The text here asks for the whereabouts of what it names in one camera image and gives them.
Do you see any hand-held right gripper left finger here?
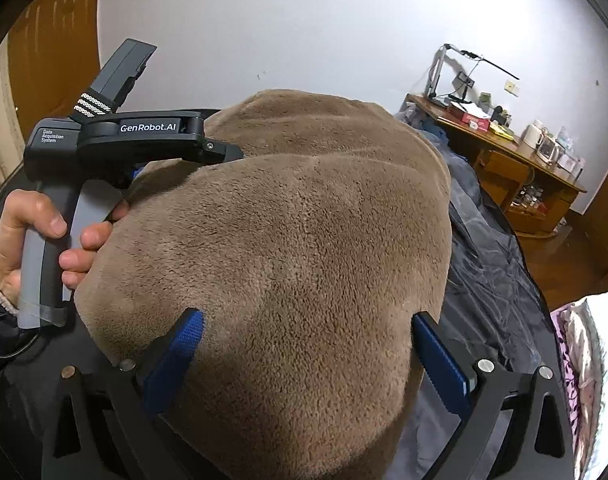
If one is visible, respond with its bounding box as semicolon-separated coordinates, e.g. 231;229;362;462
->
42;309;205;480

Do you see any floral patterned quilt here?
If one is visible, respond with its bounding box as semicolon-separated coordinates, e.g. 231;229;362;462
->
548;280;608;480

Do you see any red box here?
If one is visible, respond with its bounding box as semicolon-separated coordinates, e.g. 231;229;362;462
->
448;104;493;132

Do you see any blue clothes pile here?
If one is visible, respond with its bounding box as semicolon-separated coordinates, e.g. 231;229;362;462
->
395;99;452;147

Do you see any wooden desk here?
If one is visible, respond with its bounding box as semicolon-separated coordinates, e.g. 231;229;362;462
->
403;92;589;237

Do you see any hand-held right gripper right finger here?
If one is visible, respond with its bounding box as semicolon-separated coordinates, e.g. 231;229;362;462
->
411;311;576;480

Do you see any person's left hand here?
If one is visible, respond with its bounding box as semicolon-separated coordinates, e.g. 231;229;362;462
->
0;189;132;313

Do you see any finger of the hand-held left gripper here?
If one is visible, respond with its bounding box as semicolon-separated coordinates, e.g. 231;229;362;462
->
180;136;245;165
118;164;150;206

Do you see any dark bed sheet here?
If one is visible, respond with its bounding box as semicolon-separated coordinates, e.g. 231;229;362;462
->
384;110;555;480

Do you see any person's black jacket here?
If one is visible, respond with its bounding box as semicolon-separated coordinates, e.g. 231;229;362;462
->
0;310;149;480

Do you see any wooden door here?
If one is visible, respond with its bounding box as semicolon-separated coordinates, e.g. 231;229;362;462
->
6;0;105;128

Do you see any brown fleece sweater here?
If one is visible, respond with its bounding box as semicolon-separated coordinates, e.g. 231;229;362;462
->
74;89;453;480

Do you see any white kettle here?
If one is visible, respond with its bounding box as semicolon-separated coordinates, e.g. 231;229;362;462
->
521;119;548;152

